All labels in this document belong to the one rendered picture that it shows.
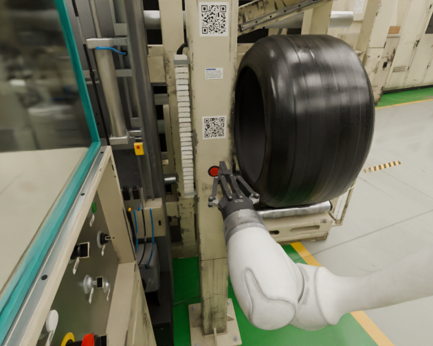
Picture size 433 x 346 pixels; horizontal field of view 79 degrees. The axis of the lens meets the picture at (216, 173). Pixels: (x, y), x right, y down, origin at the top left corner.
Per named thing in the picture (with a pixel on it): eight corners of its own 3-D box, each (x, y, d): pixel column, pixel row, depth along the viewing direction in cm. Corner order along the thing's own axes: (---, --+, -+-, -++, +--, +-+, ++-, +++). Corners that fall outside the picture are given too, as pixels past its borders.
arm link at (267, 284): (211, 245, 51) (249, 271, 58) (227, 328, 38) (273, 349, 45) (256, 214, 48) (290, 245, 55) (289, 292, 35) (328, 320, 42)
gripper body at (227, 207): (262, 207, 56) (251, 182, 63) (223, 210, 54) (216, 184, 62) (258, 233, 60) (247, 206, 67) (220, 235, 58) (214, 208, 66)
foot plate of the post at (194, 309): (192, 353, 137) (192, 350, 135) (188, 305, 159) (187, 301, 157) (242, 344, 140) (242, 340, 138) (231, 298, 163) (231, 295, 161)
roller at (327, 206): (240, 222, 96) (242, 220, 92) (238, 210, 97) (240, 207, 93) (328, 212, 101) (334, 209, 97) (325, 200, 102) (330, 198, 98)
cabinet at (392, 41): (344, 112, 480) (363, 35, 415) (322, 103, 526) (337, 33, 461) (380, 106, 509) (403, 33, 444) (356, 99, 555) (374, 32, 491)
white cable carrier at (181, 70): (185, 198, 95) (173, 55, 70) (183, 190, 99) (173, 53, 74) (196, 197, 95) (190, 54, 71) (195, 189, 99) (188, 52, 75)
